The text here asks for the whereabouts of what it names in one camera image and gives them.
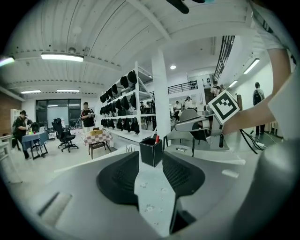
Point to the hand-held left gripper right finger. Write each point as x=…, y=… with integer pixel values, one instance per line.
x=187, y=180

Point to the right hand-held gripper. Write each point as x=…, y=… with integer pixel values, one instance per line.
x=223, y=106

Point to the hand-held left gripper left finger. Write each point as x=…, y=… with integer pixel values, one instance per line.
x=117, y=180

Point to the red capped pen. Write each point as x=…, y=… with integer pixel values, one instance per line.
x=157, y=139

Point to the black cube box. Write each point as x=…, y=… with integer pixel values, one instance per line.
x=150, y=152

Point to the person's right forearm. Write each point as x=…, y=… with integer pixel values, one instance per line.
x=253, y=117

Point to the grey shell chair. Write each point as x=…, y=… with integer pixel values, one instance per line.
x=187, y=113

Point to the black and white marker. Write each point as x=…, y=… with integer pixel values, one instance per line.
x=181, y=148

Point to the small spiky potted plant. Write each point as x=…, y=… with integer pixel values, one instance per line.
x=129, y=149

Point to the pale floral tablecloth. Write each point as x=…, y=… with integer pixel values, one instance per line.
x=152, y=187

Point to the dark wooden bench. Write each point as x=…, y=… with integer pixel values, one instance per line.
x=98, y=145

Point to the black metal railing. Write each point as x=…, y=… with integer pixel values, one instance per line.
x=223, y=56
x=182, y=87

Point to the checkered cloth side table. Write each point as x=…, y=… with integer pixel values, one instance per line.
x=97, y=139

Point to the white square pillar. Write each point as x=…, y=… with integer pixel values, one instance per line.
x=160, y=93

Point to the cardboard box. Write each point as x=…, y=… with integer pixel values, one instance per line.
x=96, y=132

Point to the white metal storage rack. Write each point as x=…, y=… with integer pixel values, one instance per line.
x=138, y=93

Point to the black office chair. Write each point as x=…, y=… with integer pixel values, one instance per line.
x=63, y=133

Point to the row of black bags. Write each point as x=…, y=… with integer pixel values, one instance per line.
x=124, y=103

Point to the ceiling tube light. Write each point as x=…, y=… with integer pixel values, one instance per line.
x=62, y=57
x=30, y=91
x=68, y=90
x=252, y=65

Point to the blue cloth table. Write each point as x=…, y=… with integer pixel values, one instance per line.
x=35, y=138

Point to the person's grey shirt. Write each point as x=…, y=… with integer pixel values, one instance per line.
x=264, y=18

